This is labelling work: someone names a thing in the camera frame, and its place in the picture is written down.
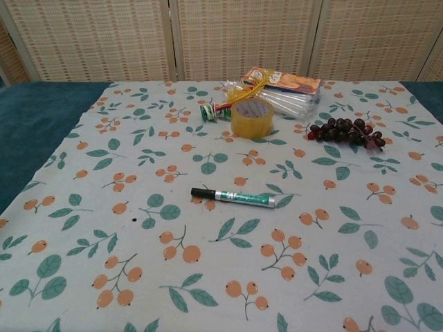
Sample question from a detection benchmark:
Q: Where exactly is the black marker cap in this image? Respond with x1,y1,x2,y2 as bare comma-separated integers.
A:
190,187,216,200

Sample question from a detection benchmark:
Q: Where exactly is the green silver marker body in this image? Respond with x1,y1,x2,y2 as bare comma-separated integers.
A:
213,190,277,210

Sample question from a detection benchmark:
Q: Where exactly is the clear packing tape roll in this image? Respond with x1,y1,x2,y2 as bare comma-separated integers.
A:
230,100,274,140

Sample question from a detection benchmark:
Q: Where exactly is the clear plastic straws pack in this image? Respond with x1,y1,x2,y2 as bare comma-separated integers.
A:
221,79,321,120

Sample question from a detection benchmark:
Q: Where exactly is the orange biscuit box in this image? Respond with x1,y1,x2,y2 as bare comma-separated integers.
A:
241,67,323,97

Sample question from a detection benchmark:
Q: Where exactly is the floral fruit print tablecloth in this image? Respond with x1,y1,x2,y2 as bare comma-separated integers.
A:
0,81,443,332

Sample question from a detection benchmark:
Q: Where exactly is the dark red grape bunch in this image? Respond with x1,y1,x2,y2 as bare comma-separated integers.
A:
307,117,387,154

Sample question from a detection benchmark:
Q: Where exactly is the woven bamboo folding screen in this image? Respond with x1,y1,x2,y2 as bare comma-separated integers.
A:
0,0,443,84

